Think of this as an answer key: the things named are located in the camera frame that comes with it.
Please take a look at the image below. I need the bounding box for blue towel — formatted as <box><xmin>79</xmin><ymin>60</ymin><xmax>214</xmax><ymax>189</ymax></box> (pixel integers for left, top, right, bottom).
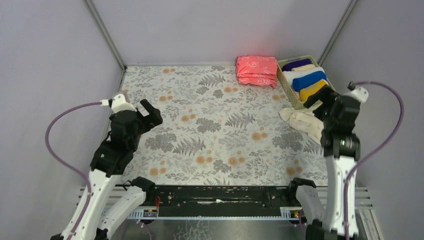
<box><xmin>292</xmin><ymin>71</ymin><xmax>327</xmax><ymax>92</ymax></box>

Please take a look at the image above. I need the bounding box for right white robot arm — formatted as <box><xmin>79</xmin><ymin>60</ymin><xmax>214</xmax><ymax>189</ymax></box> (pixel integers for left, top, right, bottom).
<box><xmin>288</xmin><ymin>85</ymin><xmax>369</xmax><ymax>240</ymax></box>

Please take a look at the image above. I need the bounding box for pink folded towel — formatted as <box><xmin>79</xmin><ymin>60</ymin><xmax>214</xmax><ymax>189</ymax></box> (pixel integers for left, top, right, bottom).
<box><xmin>235</xmin><ymin>55</ymin><xmax>279</xmax><ymax>89</ymax></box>

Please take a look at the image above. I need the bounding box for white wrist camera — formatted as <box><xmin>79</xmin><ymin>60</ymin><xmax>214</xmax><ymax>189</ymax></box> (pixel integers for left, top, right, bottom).
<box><xmin>100</xmin><ymin>93</ymin><xmax>137</xmax><ymax>114</ymax></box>
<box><xmin>342</xmin><ymin>86</ymin><xmax>369</xmax><ymax>104</ymax></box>

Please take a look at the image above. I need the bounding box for yellow white towel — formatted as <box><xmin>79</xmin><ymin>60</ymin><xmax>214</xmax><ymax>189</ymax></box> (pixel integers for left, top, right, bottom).
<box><xmin>299</xmin><ymin>79</ymin><xmax>328</xmax><ymax>102</ymax></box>

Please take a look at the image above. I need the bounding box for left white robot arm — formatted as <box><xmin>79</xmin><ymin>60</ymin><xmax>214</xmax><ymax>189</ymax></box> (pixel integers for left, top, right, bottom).
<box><xmin>44</xmin><ymin>94</ymin><xmax>163</xmax><ymax>240</ymax></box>

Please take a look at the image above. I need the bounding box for cream crumpled towel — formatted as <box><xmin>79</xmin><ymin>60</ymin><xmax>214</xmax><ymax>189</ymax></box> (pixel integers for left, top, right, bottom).
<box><xmin>279</xmin><ymin>105</ymin><xmax>324</xmax><ymax>146</ymax></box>

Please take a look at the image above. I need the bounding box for cream rolled towel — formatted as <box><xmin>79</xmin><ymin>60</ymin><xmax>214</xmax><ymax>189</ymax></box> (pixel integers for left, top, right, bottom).
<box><xmin>291</xmin><ymin>64</ymin><xmax>317</xmax><ymax>72</ymax></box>

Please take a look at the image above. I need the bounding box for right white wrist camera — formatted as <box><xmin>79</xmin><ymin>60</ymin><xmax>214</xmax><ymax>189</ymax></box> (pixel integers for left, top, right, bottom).
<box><xmin>342</xmin><ymin>86</ymin><xmax>369</xmax><ymax>104</ymax></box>

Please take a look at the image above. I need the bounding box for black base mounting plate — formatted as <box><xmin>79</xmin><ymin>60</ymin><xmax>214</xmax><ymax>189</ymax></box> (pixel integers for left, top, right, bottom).
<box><xmin>142</xmin><ymin>185</ymin><xmax>301</xmax><ymax>218</ymax></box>

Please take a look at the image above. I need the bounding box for aluminium frame rail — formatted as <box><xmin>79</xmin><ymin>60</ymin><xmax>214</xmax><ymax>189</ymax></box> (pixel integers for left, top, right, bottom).
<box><xmin>76</xmin><ymin>186</ymin><xmax>374</xmax><ymax>221</ymax></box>

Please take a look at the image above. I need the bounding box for floral tablecloth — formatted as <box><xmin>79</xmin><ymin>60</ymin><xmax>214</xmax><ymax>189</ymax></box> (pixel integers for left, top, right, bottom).
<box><xmin>120</xmin><ymin>66</ymin><xmax>328</xmax><ymax>186</ymax></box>

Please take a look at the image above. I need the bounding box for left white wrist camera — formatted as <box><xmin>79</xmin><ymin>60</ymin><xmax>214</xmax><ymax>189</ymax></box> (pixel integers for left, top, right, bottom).
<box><xmin>100</xmin><ymin>93</ymin><xmax>137</xmax><ymax>114</ymax></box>

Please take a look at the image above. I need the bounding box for purple rolled towel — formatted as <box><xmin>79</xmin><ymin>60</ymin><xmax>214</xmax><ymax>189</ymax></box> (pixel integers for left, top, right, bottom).
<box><xmin>281</xmin><ymin>58</ymin><xmax>313</xmax><ymax>72</ymax></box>

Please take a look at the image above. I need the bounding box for white rolled towel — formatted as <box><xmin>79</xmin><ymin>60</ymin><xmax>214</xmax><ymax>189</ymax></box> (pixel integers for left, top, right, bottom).
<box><xmin>282</xmin><ymin>66</ymin><xmax>325</xmax><ymax>85</ymax></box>

